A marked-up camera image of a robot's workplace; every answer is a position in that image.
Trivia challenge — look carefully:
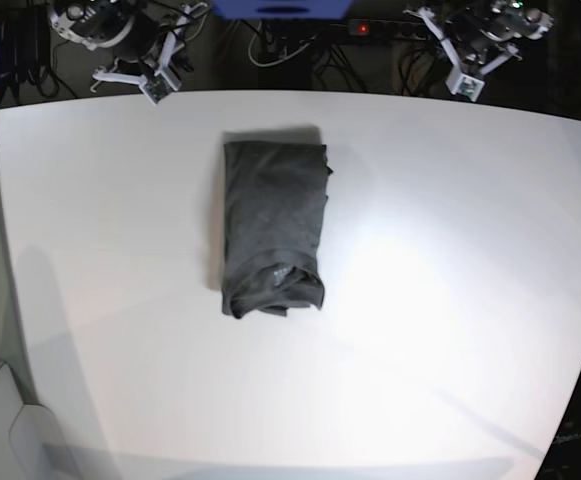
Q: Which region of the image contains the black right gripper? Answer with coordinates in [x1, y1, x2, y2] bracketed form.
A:
[114, 14, 166, 62]

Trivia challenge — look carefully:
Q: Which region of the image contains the blue box overhead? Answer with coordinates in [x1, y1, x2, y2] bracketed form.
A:
[213, 0, 352, 19]

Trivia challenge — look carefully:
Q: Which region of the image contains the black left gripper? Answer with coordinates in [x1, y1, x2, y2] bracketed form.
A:
[444, 12, 505, 63]

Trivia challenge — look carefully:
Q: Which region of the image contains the black power strip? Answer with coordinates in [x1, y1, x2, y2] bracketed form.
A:
[347, 19, 428, 40]

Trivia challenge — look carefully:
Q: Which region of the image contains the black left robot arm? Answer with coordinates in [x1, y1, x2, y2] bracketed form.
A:
[444, 1, 554, 65]

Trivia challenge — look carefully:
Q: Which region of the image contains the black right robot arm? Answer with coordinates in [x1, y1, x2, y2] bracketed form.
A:
[48, 0, 161, 62]

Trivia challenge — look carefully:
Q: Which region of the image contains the dark grey t-shirt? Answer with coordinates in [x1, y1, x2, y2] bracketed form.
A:
[221, 140, 332, 319]

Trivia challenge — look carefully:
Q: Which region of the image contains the white coiled cable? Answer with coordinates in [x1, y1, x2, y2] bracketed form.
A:
[246, 32, 314, 68]

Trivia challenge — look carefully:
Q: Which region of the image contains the grey bin corner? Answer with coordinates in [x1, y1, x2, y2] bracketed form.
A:
[0, 363, 80, 479]

